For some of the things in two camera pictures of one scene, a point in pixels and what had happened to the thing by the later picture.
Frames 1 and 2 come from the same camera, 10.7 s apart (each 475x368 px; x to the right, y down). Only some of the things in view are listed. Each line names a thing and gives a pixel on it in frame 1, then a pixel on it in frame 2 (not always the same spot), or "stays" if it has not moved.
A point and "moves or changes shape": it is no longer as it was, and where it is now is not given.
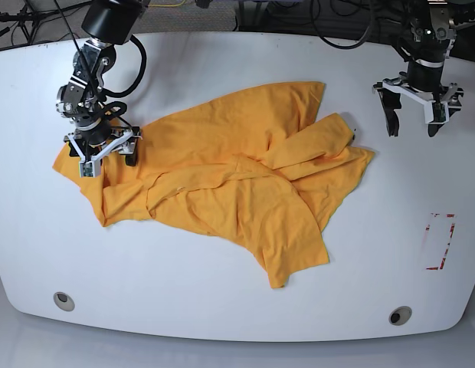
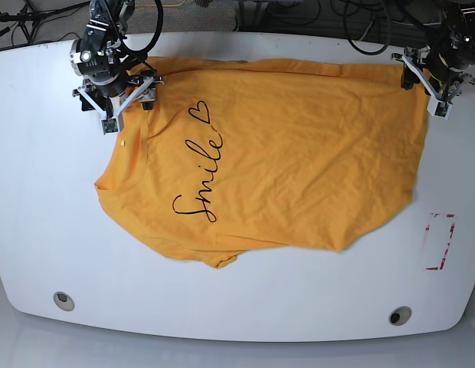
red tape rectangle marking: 447,249 stays
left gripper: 90,142 to 107,100
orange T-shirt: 249,166 moves or changes shape
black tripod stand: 28,21 stays
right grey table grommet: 400,315 stays
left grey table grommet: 63,301 stays
